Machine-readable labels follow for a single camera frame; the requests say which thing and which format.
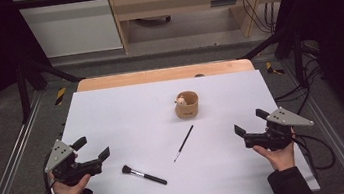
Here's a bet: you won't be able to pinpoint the yellow black tape marker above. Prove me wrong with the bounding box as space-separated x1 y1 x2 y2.
53 87 69 106
264 59 286 77

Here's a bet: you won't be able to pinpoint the right hand-held gripper black cable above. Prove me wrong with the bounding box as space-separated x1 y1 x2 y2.
290 129 338 174

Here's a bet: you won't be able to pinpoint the black frame post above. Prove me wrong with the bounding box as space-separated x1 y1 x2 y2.
13 60 35 125
288 29 309 90

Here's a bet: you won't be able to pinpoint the black diagonal frame strut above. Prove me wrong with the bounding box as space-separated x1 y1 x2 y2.
25 52 86 90
238 27 291 62

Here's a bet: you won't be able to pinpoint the person's left hand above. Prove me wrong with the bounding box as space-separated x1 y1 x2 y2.
47 164 95 194

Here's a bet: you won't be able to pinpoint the person's right hand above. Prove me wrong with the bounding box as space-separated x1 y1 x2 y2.
250 127 301 176

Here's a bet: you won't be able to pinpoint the light wooden desk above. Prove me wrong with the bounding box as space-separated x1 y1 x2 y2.
106 0 300 56

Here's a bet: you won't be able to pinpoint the black floor cables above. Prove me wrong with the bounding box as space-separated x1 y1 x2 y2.
267 40 332 127

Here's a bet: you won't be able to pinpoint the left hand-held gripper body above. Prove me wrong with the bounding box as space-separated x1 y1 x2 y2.
40 133 105 190

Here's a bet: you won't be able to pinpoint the hanging black desk cables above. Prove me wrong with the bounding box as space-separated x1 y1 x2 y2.
237 0 279 38

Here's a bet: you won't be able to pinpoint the thin black makeup brush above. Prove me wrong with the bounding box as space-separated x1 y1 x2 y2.
168 123 199 163

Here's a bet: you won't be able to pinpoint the white cabinet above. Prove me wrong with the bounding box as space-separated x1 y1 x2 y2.
11 0 124 62

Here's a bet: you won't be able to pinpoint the grey desk label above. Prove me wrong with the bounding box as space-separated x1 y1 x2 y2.
209 0 238 8

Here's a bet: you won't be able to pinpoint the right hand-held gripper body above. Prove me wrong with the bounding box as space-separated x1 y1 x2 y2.
240 102 318 156

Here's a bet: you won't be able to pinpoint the tan bear brush holder cup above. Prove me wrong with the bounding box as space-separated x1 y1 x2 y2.
172 89 202 122

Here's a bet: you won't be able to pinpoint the wooden table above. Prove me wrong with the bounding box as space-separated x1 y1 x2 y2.
75 56 256 94

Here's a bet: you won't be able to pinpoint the black fluffy makeup brush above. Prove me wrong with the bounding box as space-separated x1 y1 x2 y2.
121 159 168 191

